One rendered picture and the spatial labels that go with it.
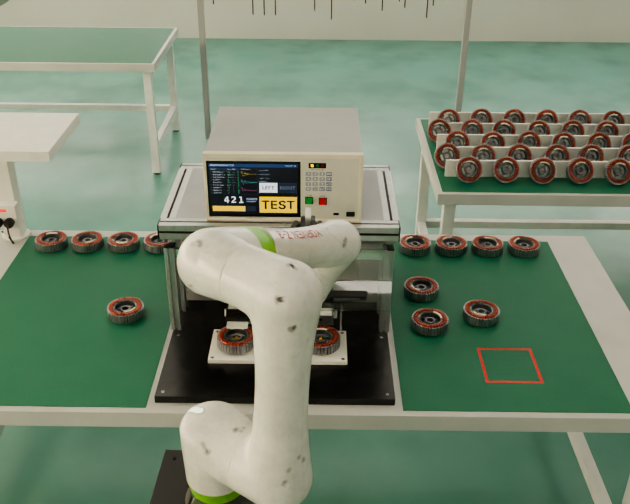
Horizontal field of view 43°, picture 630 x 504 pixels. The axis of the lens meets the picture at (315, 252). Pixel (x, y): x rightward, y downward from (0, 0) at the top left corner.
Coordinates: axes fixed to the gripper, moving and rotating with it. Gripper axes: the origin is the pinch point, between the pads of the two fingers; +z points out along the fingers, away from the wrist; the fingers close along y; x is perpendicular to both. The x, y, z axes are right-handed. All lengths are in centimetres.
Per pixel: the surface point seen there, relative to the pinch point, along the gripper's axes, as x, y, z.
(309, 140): 14.0, 0.0, 20.5
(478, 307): -41, 53, 20
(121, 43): -41, -128, 333
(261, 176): 7.6, -12.9, 9.7
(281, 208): -2.1, -7.6, 9.7
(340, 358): -39.7, 9.3, -9.0
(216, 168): 9.9, -25.1, 9.7
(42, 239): -40, -96, 60
